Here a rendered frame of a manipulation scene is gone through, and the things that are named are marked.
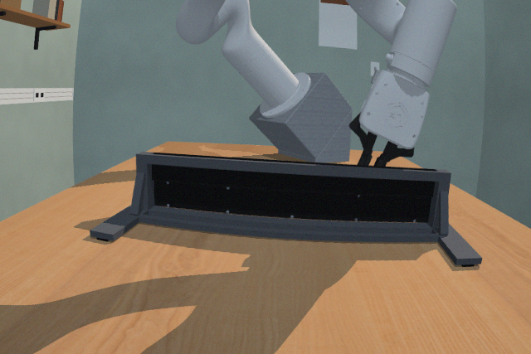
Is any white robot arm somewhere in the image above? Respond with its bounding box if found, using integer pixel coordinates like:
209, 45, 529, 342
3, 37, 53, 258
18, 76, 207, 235
176, 0, 457, 118

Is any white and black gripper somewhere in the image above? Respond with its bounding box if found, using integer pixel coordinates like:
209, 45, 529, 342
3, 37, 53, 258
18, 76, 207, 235
349, 69, 430, 167

